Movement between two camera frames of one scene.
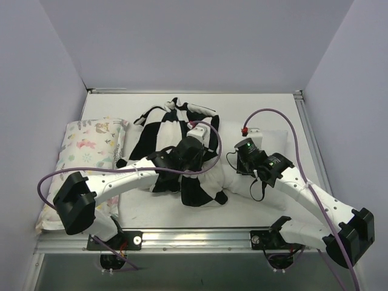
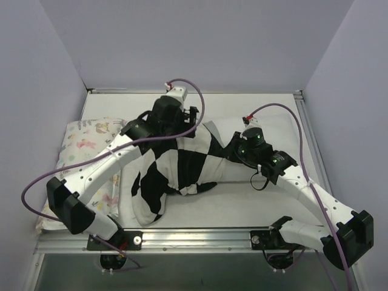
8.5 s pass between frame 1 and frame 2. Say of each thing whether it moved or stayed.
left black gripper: moved
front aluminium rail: stayed
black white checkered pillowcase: moved
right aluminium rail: stayed
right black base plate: stayed
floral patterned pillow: stayed
